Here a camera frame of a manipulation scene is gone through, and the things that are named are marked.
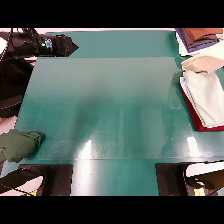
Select red garment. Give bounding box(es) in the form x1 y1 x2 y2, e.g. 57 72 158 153
179 83 224 133

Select green garment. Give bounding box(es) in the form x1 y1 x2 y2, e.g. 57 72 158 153
0 129 44 164

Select white garment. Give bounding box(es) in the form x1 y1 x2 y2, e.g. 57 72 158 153
175 33 224 61

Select brown garment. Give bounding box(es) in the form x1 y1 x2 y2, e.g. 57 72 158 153
184 28 224 43

